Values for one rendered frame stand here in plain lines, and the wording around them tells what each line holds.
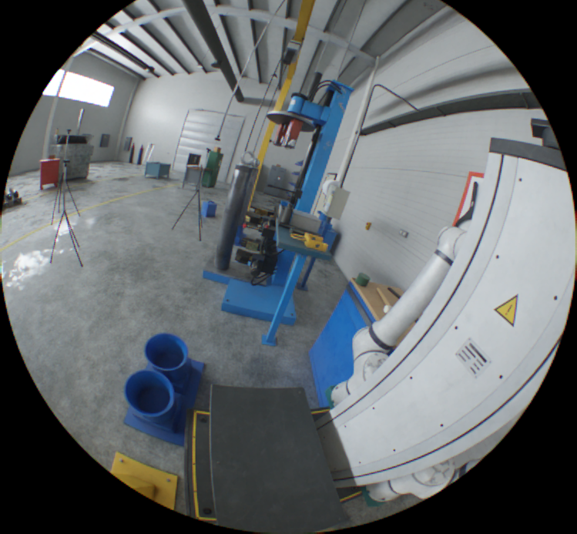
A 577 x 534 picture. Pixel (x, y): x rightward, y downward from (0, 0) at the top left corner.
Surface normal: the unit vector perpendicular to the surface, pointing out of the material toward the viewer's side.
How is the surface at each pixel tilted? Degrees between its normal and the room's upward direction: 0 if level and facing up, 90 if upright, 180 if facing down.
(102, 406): 0
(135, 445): 0
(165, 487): 0
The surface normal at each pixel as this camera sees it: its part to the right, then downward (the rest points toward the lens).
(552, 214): -0.93, -0.21
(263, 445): 0.31, -0.89
